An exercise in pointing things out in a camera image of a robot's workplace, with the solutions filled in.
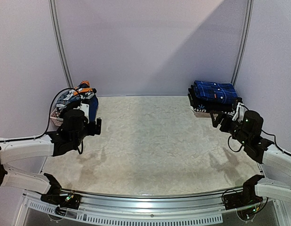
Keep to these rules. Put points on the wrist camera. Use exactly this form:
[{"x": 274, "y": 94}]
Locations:
[
  {"x": 85, "y": 108},
  {"x": 238, "y": 108}
]

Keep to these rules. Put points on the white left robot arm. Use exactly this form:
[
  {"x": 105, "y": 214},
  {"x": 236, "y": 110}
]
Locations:
[{"x": 78, "y": 109}]

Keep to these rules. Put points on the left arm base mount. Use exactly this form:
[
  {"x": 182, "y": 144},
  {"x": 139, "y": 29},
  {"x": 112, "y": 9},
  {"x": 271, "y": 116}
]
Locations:
[{"x": 62, "y": 199}]

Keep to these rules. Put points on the black t-shirt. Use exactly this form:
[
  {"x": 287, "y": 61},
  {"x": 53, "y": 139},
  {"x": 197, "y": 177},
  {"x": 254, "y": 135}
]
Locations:
[{"x": 203, "y": 106}]

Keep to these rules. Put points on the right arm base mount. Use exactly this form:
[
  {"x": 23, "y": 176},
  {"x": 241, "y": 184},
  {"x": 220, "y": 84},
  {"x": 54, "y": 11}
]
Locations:
[{"x": 233, "y": 200}]

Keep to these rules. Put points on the left aluminium frame post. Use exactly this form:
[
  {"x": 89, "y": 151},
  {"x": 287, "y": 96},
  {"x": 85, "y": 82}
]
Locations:
[{"x": 59, "y": 42}]

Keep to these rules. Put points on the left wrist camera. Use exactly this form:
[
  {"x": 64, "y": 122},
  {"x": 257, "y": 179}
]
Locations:
[{"x": 85, "y": 108}]

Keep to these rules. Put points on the camouflage orange garment pile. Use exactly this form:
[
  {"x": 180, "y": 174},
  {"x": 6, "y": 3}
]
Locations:
[{"x": 73, "y": 98}]

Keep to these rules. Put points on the aluminium frame post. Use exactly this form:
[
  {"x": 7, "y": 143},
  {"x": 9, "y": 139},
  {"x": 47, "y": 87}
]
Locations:
[
  {"x": 59, "y": 42},
  {"x": 243, "y": 41}
]

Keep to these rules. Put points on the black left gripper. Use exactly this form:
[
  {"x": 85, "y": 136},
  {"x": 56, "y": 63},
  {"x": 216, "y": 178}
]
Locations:
[{"x": 92, "y": 131}]

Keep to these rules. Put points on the solid navy blue garment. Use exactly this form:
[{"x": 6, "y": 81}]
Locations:
[{"x": 93, "y": 106}]

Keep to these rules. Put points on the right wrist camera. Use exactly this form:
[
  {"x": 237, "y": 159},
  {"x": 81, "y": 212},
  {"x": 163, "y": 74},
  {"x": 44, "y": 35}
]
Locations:
[{"x": 238, "y": 108}]

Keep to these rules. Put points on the right aluminium frame post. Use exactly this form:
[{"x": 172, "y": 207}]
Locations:
[{"x": 243, "y": 41}]

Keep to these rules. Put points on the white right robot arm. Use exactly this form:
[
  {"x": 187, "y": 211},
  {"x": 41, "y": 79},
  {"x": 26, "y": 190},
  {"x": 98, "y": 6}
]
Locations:
[{"x": 263, "y": 151}]

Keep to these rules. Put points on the blue plaid garment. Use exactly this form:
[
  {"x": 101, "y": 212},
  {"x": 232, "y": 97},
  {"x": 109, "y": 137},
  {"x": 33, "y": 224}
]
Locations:
[{"x": 223, "y": 93}]

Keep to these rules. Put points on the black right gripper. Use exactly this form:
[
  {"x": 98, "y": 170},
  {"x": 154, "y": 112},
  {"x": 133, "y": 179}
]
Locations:
[{"x": 221, "y": 121}]

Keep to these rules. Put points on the aluminium front rail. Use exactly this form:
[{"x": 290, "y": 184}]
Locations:
[{"x": 204, "y": 209}]

